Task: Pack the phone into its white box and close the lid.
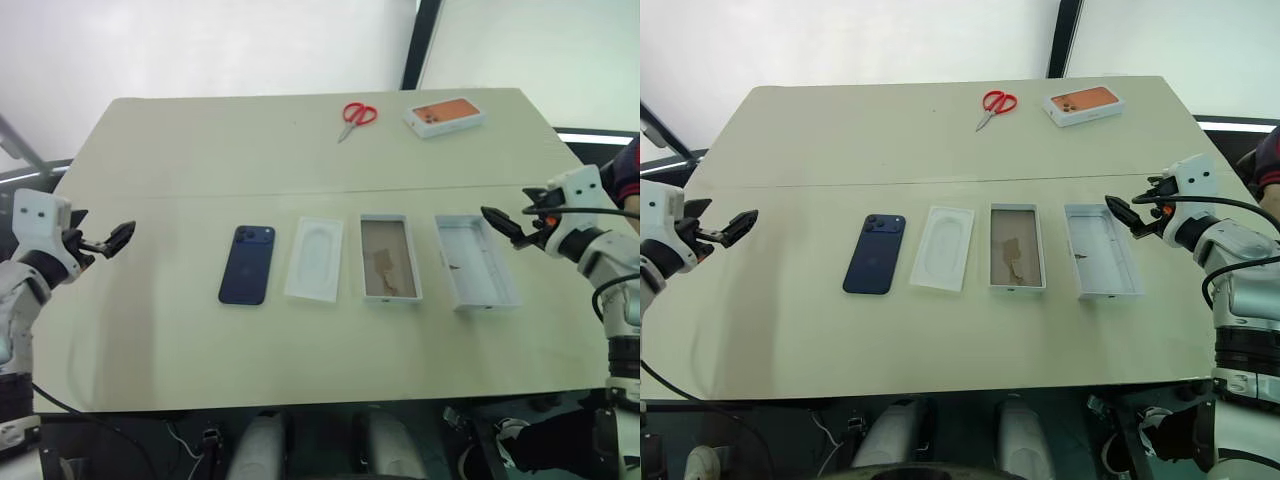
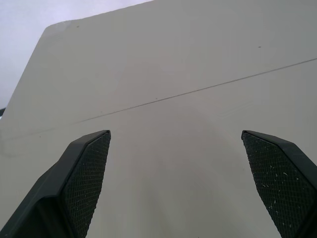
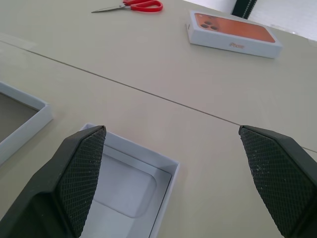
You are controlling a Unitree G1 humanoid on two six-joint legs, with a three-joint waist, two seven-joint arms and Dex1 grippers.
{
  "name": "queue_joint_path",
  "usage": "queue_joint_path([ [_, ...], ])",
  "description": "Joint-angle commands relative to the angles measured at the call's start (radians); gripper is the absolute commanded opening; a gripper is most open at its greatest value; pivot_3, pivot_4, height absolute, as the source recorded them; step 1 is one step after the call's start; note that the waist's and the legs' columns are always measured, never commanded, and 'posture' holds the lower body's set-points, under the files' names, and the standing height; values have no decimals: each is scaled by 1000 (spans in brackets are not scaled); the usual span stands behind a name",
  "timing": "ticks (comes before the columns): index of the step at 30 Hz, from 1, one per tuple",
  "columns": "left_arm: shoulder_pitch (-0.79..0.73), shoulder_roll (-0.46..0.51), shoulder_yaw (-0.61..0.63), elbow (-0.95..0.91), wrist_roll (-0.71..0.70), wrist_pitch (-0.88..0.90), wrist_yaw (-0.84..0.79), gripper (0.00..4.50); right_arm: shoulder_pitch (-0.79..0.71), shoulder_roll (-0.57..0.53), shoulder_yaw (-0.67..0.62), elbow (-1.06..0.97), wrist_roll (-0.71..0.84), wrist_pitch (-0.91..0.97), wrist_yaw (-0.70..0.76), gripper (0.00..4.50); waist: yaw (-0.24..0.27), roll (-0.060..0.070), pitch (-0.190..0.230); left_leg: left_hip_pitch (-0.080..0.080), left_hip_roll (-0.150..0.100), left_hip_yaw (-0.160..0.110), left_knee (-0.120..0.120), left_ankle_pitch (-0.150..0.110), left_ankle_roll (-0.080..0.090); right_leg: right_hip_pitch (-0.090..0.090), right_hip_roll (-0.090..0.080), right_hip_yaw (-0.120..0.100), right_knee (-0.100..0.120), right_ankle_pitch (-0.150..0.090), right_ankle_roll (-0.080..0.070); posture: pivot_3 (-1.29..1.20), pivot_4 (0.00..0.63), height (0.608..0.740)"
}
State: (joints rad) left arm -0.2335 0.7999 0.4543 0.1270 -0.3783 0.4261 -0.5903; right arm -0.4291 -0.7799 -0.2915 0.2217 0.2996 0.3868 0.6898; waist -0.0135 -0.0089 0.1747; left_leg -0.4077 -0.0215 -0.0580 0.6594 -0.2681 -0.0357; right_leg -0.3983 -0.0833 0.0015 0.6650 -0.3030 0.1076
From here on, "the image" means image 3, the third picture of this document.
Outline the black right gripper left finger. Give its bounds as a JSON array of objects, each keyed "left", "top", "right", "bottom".
[{"left": 0, "top": 125, "right": 107, "bottom": 238}]

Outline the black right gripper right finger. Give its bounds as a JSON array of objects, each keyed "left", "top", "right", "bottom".
[{"left": 238, "top": 124, "right": 317, "bottom": 238}]

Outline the white smartphone box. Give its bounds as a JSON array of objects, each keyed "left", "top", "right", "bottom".
[{"left": 0, "top": 81, "right": 54, "bottom": 167}]

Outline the white box tray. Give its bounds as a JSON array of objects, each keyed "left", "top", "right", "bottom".
[{"left": 79, "top": 122, "right": 180, "bottom": 238}]

